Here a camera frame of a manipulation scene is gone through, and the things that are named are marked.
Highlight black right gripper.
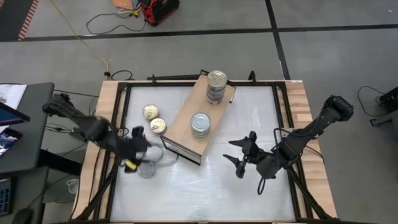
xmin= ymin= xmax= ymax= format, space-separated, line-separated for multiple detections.
xmin=223 ymin=131 xmax=271 ymax=179

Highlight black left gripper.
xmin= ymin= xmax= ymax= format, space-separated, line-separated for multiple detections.
xmin=118 ymin=126 xmax=152 ymax=174

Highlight wooden box platform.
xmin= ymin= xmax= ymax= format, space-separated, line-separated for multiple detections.
xmin=160 ymin=70 xmax=238 ymax=166

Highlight clear plastic cup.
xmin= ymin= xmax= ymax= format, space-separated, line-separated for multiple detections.
xmin=66 ymin=178 xmax=80 ymax=195

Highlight grey desk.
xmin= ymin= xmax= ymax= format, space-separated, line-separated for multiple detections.
xmin=0 ymin=82 xmax=55 ymax=224

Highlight smartphone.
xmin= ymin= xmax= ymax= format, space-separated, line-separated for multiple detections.
xmin=0 ymin=128 xmax=22 ymax=159

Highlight tablet with blue screen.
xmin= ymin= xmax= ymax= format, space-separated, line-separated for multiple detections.
xmin=0 ymin=101 xmax=31 ymax=127

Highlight white printed paper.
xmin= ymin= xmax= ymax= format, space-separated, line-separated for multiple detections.
xmin=0 ymin=83 xmax=28 ymax=110

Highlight black computer mouse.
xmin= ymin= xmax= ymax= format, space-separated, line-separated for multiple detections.
xmin=11 ymin=207 xmax=34 ymax=224

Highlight dark keyboard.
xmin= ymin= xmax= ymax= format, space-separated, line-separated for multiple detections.
xmin=0 ymin=176 xmax=16 ymax=217

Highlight red and black case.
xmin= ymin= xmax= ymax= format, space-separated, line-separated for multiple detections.
xmin=139 ymin=0 xmax=180 ymax=27

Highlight orange flat object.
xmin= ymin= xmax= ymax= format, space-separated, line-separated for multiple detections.
xmin=112 ymin=0 xmax=137 ymax=11

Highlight black equipment base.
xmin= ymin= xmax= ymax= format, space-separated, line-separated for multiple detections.
xmin=369 ymin=86 xmax=398 ymax=128

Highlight black mat orange striped edge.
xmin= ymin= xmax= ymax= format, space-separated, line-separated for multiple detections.
xmin=0 ymin=0 xmax=40 ymax=42

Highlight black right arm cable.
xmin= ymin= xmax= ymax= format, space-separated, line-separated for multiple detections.
xmin=256 ymin=127 xmax=308 ymax=196

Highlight coiled black cable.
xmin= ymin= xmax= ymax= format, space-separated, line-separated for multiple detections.
xmin=111 ymin=70 xmax=134 ymax=81

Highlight yellow cable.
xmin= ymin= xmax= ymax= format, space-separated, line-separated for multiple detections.
xmin=49 ymin=0 xmax=110 ymax=75

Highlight thin black floor cable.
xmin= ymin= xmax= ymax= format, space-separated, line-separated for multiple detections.
xmin=86 ymin=11 xmax=147 ymax=35

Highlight black looped cable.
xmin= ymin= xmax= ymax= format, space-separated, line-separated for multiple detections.
xmin=357 ymin=85 xmax=386 ymax=118

